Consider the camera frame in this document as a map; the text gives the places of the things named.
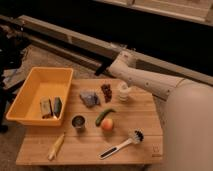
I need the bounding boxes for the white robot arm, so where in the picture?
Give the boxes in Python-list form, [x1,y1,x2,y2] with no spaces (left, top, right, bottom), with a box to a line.
[109,51,213,171]

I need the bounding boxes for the white paper cup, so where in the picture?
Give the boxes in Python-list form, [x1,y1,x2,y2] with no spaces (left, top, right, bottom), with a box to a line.
[117,81,131,101]

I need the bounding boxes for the small metal cup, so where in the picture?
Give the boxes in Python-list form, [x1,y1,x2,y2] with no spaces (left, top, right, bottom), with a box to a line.
[72,115,85,131]

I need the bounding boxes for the dark red grapes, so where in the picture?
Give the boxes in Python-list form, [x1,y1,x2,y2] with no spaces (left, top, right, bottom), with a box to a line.
[101,84,112,103]

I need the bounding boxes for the grey crumpled cloth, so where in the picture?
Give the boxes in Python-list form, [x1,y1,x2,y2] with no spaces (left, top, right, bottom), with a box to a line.
[80,91,100,107]

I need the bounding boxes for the green cucumber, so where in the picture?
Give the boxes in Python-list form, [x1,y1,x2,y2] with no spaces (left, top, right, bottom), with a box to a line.
[95,108,116,127]

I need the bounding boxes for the orange peach fruit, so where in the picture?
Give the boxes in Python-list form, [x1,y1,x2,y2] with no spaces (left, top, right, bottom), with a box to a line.
[101,118,114,131]

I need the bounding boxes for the white dish brush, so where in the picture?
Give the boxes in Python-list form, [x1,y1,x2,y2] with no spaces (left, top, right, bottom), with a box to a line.
[99,130,144,160]

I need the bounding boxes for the yellow plastic bin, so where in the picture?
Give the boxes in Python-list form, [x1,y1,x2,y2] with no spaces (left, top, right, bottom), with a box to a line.
[6,67,73,126]

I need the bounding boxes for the tan sponge block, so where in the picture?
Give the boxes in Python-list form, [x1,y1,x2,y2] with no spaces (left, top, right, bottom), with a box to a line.
[40,98,52,119]

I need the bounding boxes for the yellow corn cob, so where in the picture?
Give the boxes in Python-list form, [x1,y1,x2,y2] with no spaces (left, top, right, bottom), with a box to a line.
[48,133,65,161]

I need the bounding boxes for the black tripod stand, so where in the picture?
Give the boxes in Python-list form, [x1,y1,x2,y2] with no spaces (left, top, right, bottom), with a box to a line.
[0,24,32,133]

